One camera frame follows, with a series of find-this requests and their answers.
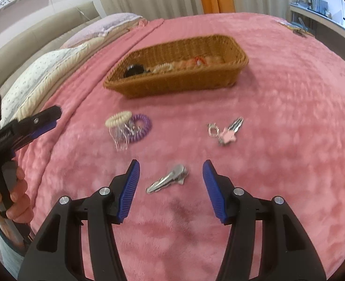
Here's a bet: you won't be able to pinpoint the pink fleece blanket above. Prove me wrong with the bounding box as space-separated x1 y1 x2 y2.
13 12 345 281

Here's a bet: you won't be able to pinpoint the cream spiral hair tie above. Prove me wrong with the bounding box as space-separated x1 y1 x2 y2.
105 110 133 129

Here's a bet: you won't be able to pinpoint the lilac pillow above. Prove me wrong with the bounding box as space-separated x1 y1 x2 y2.
60 13 143 49

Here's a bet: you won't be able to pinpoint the silver metal hair clip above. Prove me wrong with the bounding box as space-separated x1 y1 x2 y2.
146 164 189 195

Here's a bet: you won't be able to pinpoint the person's grey clothing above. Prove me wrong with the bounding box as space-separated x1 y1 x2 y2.
0 221 30 273

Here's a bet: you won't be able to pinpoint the pearl bead bracelet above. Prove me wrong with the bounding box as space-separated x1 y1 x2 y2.
151 63 176 74

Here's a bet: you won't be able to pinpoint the brown wicker basket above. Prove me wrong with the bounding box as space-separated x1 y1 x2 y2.
103 34 250 99

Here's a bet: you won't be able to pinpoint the grey wall shelf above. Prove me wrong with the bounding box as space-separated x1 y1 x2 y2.
289 1 345 80

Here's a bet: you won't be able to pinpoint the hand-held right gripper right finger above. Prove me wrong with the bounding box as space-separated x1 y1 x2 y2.
202 159 327 281

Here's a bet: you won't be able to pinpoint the pink star hair clip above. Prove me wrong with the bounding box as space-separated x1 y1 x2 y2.
217 117 245 146

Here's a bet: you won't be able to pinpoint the white floral pillow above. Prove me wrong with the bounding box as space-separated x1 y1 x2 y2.
0 48 100 127

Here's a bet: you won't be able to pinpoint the items on shelf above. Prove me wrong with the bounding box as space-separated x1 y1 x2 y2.
305 0 330 16

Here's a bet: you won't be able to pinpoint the black hair tie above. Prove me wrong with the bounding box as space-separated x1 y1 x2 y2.
125 64 145 78

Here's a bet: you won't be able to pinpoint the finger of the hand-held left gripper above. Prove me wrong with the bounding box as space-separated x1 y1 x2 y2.
13 106 62 143

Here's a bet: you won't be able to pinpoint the person's left hand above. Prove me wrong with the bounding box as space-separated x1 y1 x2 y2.
0 167 35 226

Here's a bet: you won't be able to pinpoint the beige padded headboard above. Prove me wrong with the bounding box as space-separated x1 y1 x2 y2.
0 1 100 95

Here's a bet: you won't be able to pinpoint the clear plastic hair claw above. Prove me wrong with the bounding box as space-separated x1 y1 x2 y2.
109 122 141 152

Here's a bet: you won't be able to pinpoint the peach fluffy scrunchie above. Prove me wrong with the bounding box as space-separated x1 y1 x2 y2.
172 55 224 71

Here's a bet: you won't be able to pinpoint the small silver ring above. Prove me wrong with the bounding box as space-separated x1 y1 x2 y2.
206 122 220 137

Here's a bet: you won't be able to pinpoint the purple spiral hair tie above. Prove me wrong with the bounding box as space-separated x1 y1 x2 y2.
128 113 153 142

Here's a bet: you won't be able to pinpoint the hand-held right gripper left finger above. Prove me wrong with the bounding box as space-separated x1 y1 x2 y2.
17 159 140 281

